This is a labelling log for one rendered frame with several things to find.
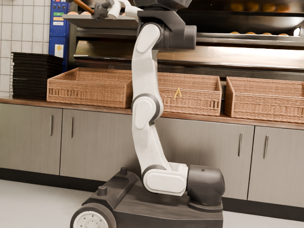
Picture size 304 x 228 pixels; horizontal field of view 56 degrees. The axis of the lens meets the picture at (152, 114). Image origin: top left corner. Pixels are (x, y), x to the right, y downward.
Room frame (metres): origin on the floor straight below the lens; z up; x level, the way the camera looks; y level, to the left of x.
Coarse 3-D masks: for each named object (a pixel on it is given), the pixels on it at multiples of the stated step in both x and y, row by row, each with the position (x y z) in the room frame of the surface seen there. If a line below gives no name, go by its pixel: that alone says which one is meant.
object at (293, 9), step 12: (84, 0) 2.36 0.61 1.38; (132, 0) 2.28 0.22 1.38; (192, 0) 2.18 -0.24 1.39; (204, 0) 2.16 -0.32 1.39; (216, 0) 2.14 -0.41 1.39; (228, 0) 2.13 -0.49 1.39; (240, 0) 2.11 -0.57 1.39; (252, 0) 2.09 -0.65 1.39; (264, 0) 2.08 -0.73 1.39; (276, 0) 2.06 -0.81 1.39; (288, 0) 2.04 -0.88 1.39; (300, 0) 2.03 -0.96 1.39; (276, 12) 2.21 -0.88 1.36; (288, 12) 2.20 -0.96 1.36; (300, 12) 2.18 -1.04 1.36
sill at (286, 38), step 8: (80, 32) 2.43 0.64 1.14; (88, 32) 2.42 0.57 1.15; (96, 32) 2.41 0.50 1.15; (104, 32) 2.39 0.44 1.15; (112, 32) 2.38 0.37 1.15; (120, 32) 2.37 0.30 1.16; (128, 32) 2.36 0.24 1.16; (136, 32) 2.35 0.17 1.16; (264, 40) 2.18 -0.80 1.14; (272, 40) 2.17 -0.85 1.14; (280, 40) 2.16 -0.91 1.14; (288, 40) 2.15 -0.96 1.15; (296, 40) 2.15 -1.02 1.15
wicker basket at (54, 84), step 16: (48, 80) 1.94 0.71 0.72; (64, 80) 1.92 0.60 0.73; (80, 80) 2.36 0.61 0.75; (96, 80) 2.34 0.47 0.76; (112, 80) 2.32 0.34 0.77; (128, 80) 2.30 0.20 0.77; (48, 96) 1.94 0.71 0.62; (64, 96) 1.92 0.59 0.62; (80, 96) 2.32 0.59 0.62; (96, 96) 2.30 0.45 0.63; (112, 96) 2.28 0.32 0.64; (128, 96) 1.96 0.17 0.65
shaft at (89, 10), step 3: (75, 0) 1.71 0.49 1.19; (78, 0) 1.74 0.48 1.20; (78, 3) 1.76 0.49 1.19; (81, 3) 1.79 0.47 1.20; (81, 6) 1.81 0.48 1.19; (84, 6) 1.83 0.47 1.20; (87, 6) 1.87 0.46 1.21; (87, 9) 1.89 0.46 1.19; (90, 9) 1.92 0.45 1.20; (90, 12) 1.94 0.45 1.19; (93, 12) 1.97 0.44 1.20
